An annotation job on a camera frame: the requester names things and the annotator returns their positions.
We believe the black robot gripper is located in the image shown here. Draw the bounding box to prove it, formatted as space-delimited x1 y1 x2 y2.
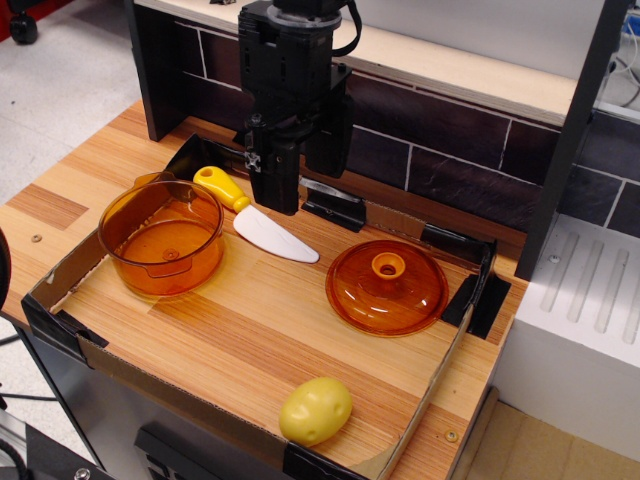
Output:
238 1 354 215

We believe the yellow plastic toy potato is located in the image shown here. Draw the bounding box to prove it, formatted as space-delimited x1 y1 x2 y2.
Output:
279 377 353 446

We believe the orange transparent pot lid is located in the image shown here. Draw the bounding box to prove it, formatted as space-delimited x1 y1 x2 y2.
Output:
325 240 449 337

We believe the orange transparent plastic pot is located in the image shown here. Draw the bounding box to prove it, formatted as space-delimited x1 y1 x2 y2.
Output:
98 172 225 297

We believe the cardboard fence with black tape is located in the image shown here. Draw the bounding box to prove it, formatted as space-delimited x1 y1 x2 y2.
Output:
8 138 520 479

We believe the light wooden shelf board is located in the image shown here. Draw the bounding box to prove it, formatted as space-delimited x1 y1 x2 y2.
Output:
134 0 581 127

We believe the black chair caster wheel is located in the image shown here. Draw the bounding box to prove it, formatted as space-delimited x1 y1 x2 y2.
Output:
7 0 39 45

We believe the white grooved drainboard sink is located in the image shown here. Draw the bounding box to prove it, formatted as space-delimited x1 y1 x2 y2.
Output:
493 215 639 460

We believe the yellow handled white toy knife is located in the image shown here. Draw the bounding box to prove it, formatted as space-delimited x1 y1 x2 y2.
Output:
193 166 320 264

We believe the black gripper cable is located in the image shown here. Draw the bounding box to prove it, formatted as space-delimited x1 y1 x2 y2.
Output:
330 0 363 57

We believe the black shelf upright post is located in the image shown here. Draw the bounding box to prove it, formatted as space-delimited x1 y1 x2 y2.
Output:
515 0 631 281

